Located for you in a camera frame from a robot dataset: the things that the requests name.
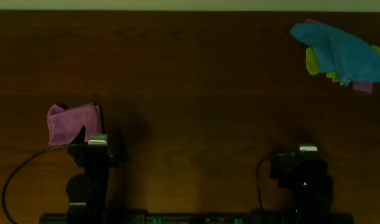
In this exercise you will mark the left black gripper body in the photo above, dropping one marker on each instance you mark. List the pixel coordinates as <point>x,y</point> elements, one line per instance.
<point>91,150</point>

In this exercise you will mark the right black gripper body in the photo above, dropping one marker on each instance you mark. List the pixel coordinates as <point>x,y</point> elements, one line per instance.
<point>286,179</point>

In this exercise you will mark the blue microfiber cloth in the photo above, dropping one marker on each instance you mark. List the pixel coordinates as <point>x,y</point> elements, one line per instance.
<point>351,58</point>

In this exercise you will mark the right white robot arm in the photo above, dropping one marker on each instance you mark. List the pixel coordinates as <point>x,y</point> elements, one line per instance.
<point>312,203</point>

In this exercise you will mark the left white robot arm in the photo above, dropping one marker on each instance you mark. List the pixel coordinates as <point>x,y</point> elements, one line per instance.
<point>87,192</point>

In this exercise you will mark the folded purple cloth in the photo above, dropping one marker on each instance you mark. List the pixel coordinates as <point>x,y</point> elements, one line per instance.
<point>65,124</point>

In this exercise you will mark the purple cloth with label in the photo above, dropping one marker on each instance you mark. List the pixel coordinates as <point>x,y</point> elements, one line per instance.
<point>313,68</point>

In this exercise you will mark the yellow-green cloth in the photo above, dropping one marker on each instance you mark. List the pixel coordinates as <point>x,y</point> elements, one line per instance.
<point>375,48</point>

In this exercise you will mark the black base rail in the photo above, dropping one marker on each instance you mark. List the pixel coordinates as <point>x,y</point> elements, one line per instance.
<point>217,218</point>

